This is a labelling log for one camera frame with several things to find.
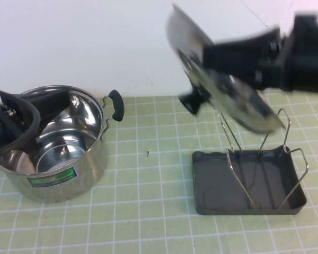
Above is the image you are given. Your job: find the steel pot lid black knob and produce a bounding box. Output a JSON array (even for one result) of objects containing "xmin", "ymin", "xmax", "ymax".
[{"xmin": 165, "ymin": 3, "xmax": 287, "ymax": 136}]

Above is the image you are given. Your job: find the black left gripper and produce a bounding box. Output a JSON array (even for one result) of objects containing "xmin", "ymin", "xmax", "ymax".
[{"xmin": 0, "ymin": 91, "xmax": 71, "ymax": 145}]

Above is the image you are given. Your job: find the green grid table mat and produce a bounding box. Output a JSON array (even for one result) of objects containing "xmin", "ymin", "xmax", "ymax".
[{"xmin": 0, "ymin": 89, "xmax": 318, "ymax": 254}]

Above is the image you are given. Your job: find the dark grey drip tray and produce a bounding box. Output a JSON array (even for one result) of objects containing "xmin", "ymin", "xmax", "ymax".
[{"xmin": 192, "ymin": 144, "xmax": 308, "ymax": 215}]

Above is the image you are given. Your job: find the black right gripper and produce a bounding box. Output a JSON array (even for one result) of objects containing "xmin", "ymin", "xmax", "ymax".
[{"xmin": 203, "ymin": 25, "xmax": 295, "ymax": 92}]

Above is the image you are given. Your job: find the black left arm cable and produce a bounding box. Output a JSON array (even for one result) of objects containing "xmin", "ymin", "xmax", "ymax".
[{"xmin": 0, "ymin": 86, "xmax": 42, "ymax": 159}]

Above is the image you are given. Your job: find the stainless steel pot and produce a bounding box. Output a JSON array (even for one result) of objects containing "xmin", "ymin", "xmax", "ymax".
[{"xmin": 0, "ymin": 84, "xmax": 127, "ymax": 204}]

